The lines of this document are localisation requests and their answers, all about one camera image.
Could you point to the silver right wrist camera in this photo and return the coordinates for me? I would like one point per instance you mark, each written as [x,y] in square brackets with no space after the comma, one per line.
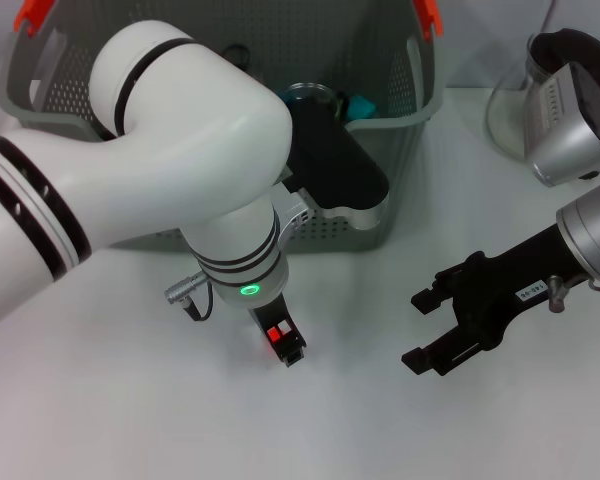
[565,135]

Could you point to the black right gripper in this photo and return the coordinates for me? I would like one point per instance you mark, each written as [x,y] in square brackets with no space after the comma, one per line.
[510,295]

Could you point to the cyan square toy brick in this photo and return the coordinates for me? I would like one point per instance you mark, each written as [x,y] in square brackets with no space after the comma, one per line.
[362,107]

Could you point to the small red toy brick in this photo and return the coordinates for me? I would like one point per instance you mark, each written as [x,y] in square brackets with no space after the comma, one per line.
[274,335]

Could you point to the grey perforated plastic storage basket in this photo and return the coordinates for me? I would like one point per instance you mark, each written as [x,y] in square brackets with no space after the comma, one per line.
[405,165]

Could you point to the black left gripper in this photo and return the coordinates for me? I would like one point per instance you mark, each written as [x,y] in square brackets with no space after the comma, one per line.
[272,312]

